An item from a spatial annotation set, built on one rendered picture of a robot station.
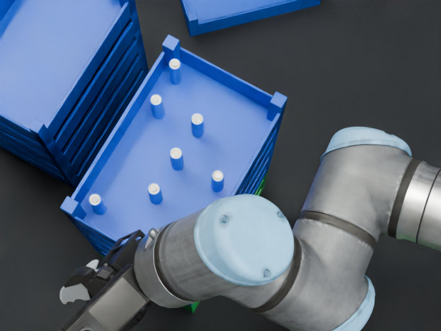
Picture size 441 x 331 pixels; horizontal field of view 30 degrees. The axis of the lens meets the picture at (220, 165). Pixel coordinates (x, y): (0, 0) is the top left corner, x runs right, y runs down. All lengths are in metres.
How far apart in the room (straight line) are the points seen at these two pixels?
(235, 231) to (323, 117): 1.02
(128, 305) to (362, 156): 0.31
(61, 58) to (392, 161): 0.76
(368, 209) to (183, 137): 0.44
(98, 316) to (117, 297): 0.03
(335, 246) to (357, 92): 0.97
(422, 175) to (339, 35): 1.00
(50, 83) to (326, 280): 0.76
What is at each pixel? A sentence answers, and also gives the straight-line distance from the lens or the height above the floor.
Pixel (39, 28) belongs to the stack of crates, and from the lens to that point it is 1.52.
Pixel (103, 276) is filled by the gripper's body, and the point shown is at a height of 0.72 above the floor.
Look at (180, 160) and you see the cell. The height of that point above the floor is 0.54.
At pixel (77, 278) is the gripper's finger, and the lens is 1.01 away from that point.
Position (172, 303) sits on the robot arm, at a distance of 0.90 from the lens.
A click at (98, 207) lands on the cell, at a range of 1.18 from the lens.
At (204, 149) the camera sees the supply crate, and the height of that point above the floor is 0.48.
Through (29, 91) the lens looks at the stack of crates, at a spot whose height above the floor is 0.32.
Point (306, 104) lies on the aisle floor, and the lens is 1.79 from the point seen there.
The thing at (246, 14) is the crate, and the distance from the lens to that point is 1.81.
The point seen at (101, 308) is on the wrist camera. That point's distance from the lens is 0.94.
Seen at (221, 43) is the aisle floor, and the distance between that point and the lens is 1.83.
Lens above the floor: 1.68
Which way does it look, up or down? 75 degrees down
